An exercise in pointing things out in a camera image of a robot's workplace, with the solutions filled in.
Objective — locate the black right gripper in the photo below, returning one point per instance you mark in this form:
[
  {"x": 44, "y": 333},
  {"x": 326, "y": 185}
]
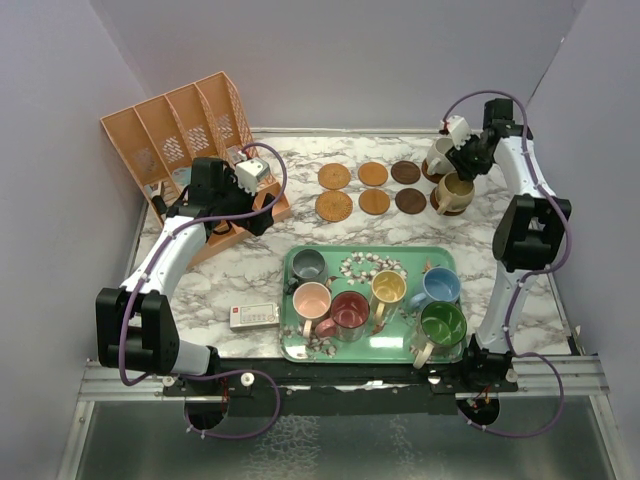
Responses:
[{"x": 465, "y": 170}]

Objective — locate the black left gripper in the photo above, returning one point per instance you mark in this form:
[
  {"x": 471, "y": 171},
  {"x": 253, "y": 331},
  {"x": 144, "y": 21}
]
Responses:
[{"x": 257, "y": 222}]

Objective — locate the cream ceramic mug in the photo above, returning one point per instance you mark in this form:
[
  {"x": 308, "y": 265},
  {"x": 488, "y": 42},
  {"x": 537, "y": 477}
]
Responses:
[{"x": 437, "y": 162}]

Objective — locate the tan ceramic mug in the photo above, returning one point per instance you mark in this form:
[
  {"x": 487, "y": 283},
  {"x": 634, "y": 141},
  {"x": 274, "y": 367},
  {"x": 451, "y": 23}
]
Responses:
[{"x": 453, "y": 193}]

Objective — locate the dark walnut wooden coaster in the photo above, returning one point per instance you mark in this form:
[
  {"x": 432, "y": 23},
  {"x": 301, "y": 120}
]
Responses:
[{"x": 405, "y": 172}]

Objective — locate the orange wooden coaster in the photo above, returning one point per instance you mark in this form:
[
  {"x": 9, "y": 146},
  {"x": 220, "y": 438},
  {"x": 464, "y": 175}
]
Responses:
[{"x": 373, "y": 174}]

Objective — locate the light wooden coaster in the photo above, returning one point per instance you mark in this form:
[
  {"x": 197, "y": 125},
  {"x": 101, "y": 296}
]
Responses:
[{"x": 374, "y": 201}]

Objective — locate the blue ceramic mug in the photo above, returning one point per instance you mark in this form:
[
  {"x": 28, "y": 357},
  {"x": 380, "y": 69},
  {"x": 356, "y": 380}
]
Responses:
[{"x": 437, "y": 284}]

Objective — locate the green floral tray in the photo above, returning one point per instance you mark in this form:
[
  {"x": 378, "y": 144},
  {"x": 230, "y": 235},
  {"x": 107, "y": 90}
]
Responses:
[{"x": 375, "y": 345}]

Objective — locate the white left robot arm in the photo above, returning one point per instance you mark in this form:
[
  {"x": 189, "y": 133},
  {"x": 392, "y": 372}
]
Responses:
[{"x": 135, "y": 326}]

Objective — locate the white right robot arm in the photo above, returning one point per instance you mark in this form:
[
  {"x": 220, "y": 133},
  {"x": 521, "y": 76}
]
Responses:
[{"x": 533, "y": 237}]

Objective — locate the orange plastic file organizer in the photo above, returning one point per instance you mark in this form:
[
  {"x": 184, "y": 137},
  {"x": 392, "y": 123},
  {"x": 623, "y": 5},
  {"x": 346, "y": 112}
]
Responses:
[{"x": 158, "y": 139}]

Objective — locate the grey ceramic mug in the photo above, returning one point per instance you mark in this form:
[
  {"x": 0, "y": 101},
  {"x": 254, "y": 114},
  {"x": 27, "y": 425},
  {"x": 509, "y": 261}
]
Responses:
[{"x": 307, "y": 266}]

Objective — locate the white small card box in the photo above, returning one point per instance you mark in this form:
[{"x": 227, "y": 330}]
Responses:
[{"x": 254, "y": 316}]

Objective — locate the pink ceramic mug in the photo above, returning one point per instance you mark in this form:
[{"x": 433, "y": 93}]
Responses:
[{"x": 311, "y": 302}]

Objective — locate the yellow ceramic mug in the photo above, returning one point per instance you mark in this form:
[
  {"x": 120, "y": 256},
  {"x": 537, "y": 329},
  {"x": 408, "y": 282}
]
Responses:
[{"x": 388, "y": 290}]

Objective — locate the green floral mug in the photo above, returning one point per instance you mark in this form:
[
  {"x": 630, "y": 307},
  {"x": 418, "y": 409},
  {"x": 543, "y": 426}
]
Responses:
[{"x": 440, "y": 330}]

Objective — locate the red ceramic mug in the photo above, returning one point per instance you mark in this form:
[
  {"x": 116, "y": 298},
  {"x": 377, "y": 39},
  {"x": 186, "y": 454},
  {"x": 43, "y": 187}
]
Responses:
[{"x": 348, "y": 315}]

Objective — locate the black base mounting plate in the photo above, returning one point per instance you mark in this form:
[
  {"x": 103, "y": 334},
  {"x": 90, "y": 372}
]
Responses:
[{"x": 245, "y": 397}]

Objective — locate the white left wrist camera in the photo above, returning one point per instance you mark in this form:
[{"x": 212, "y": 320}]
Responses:
[{"x": 250, "y": 173}]

